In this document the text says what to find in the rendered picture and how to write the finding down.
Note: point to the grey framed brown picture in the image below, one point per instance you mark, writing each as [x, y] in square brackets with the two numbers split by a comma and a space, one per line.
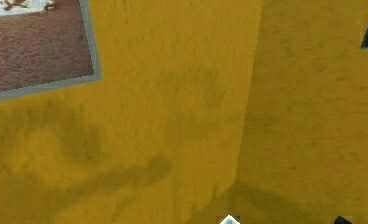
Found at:
[38, 46]

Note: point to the black pointed object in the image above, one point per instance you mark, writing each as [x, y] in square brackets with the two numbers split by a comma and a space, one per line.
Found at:
[342, 221]

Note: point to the white pointed object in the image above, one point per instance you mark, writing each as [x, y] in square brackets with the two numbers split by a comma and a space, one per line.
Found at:
[229, 220]

